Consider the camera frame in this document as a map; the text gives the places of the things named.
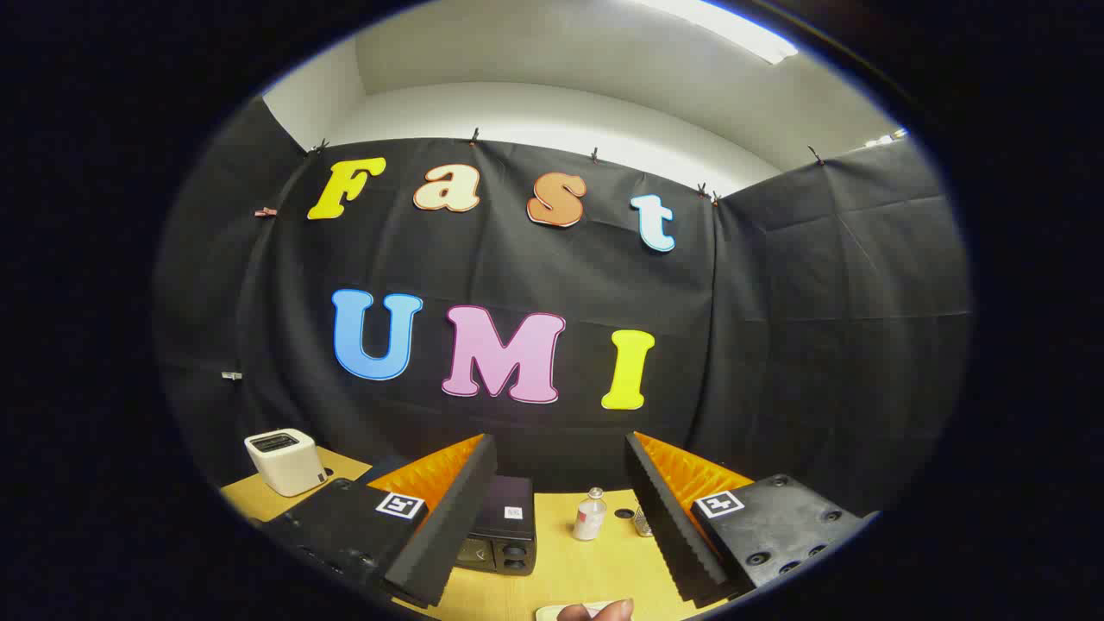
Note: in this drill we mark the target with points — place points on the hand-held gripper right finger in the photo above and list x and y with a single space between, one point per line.
668 526

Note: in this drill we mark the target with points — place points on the cream white bread toaster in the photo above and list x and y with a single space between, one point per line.
289 470

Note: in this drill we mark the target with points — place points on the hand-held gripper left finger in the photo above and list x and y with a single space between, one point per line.
453 517

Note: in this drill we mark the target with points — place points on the black toaster oven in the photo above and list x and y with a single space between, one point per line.
509 539

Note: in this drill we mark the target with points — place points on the glass bottle with white label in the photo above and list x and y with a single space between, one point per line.
590 519

